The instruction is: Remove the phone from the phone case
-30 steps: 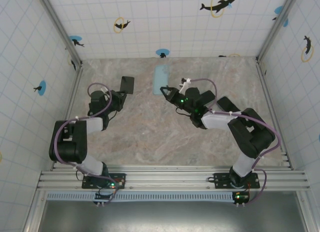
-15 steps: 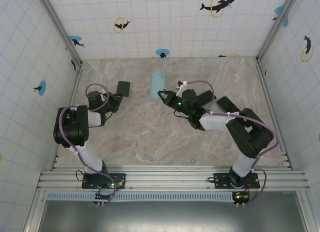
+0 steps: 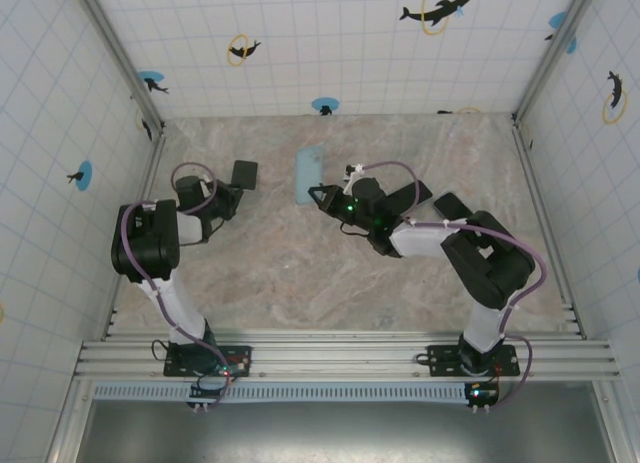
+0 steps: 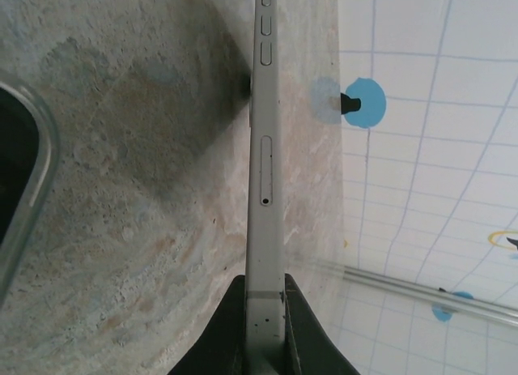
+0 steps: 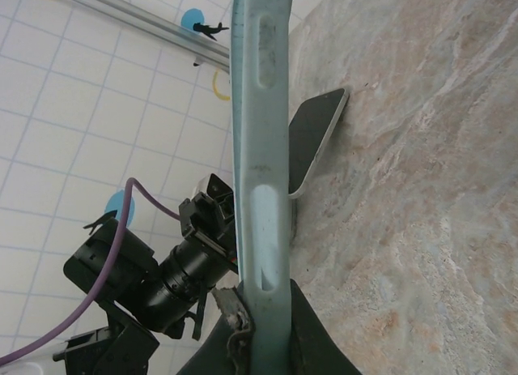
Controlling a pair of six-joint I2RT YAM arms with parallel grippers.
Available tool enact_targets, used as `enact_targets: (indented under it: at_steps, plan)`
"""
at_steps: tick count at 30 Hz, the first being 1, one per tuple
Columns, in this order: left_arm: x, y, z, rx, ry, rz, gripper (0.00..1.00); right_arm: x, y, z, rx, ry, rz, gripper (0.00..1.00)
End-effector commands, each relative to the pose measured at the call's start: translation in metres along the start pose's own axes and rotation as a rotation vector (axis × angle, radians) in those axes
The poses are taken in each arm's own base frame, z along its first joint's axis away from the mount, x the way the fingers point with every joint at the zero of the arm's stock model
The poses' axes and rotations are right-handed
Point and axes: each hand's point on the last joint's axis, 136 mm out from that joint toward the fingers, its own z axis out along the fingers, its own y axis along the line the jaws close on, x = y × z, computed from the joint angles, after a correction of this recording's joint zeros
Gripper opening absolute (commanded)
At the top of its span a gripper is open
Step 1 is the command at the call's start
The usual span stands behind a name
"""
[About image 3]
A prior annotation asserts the light blue phone case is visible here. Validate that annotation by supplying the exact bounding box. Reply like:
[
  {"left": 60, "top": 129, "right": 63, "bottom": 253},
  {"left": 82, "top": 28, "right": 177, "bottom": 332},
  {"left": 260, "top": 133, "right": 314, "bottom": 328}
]
[{"left": 294, "top": 143, "right": 327, "bottom": 206}]

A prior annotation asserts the black smartphone teal frame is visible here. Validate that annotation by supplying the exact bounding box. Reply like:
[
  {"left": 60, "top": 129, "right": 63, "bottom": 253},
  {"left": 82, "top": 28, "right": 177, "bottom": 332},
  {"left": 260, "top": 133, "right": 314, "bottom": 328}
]
[{"left": 384, "top": 180, "right": 434, "bottom": 217}]

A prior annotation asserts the black connector board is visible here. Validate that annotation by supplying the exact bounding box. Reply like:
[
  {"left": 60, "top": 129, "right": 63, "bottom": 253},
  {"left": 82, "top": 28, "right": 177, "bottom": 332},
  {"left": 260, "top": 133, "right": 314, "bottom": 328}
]
[
  {"left": 186, "top": 381, "right": 227, "bottom": 415},
  {"left": 463, "top": 381, "right": 501, "bottom": 415}
]

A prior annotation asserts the aluminium side rail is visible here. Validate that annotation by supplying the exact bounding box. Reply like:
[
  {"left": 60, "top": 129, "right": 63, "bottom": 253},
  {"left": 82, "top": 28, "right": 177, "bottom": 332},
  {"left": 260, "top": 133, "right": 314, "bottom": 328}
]
[
  {"left": 510, "top": 117, "right": 589, "bottom": 342},
  {"left": 101, "top": 130, "right": 169, "bottom": 342}
]

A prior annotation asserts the aluminium corner post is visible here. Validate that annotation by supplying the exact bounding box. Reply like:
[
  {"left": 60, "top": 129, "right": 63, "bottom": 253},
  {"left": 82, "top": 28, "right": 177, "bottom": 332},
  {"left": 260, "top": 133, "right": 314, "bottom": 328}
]
[
  {"left": 73, "top": 0, "right": 166, "bottom": 134},
  {"left": 512, "top": 0, "right": 601, "bottom": 124}
]

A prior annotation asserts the aluminium frame beam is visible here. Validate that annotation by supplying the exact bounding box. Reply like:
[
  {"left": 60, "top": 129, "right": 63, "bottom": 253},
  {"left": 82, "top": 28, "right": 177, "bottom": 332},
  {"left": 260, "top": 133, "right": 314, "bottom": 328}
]
[{"left": 73, "top": 329, "right": 623, "bottom": 383}]

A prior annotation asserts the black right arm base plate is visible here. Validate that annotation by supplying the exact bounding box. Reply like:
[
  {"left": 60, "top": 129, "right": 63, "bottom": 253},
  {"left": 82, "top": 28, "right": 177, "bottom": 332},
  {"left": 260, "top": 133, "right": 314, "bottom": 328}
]
[{"left": 427, "top": 343, "right": 521, "bottom": 380}]

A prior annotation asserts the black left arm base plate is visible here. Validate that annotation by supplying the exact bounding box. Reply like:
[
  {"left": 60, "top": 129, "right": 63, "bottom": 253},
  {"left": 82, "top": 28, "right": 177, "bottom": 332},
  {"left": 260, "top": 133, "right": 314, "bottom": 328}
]
[{"left": 163, "top": 343, "right": 254, "bottom": 380}]

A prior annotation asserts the white slotted cable duct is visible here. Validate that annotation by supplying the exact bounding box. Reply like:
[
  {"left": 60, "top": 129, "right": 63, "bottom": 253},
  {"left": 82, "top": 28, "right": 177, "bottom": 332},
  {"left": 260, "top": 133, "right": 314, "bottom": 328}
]
[{"left": 91, "top": 381, "right": 475, "bottom": 404}]

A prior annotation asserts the aluminium frame leg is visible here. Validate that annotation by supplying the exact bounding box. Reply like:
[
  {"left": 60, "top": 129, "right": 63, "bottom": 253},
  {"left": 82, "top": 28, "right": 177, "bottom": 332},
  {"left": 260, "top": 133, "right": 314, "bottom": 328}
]
[
  {"left": 47, "top": 380, "right": 99, "bottom": 463},
  {"left": 592, "top": 380, "right": 629, "bottom": 463}
]

